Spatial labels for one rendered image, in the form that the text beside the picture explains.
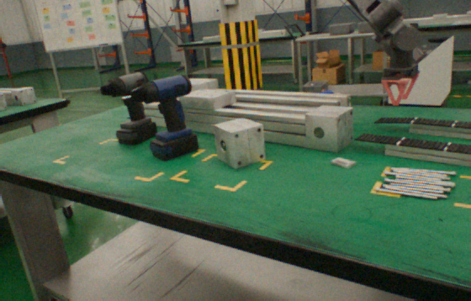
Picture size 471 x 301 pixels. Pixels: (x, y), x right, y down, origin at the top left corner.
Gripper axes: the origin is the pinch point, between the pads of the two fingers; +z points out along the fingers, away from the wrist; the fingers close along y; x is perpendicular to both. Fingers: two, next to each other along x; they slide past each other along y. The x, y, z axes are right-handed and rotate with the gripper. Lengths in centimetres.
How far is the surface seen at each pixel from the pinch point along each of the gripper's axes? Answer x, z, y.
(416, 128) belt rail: 4.9, 7.7, 0.9
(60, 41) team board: -607, -23, -211
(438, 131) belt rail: 10.4, 8.0, 1.2
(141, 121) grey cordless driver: -71, 3, 36
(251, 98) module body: -49.0, 1.4, 3.9
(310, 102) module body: -25.7, 1.5, 4.2
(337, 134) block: -8.2, 4.1, 23.0
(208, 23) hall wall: -699, -21, -678
